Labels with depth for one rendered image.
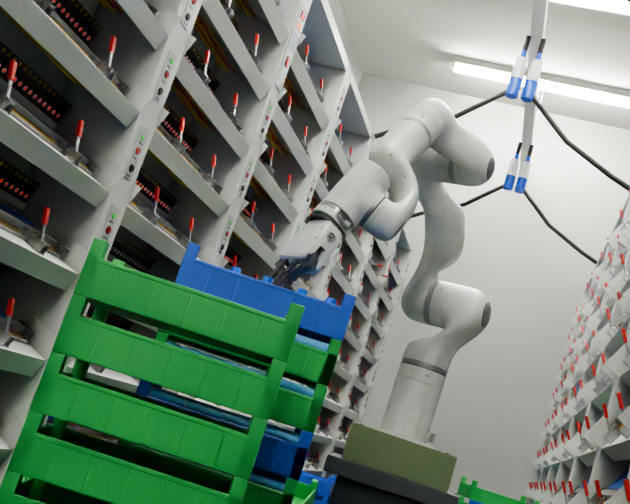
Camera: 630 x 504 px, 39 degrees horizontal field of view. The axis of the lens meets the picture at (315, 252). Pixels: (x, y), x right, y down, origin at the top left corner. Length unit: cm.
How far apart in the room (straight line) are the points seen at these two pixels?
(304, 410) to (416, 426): 77
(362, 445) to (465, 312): 42
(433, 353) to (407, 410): 16
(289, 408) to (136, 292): 40
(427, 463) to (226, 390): 102
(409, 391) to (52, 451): 120
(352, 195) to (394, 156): 16
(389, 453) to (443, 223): 56
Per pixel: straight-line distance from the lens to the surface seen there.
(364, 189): 174
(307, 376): 149
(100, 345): 121
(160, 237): 228
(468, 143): 208
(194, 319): 120
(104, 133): 205
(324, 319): 150
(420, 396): 223
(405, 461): 214
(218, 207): 260
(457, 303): 225
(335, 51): 338
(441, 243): 219
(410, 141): 189
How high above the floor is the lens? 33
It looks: 11 degrees up
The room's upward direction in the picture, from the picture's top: 18 degrees clockwise
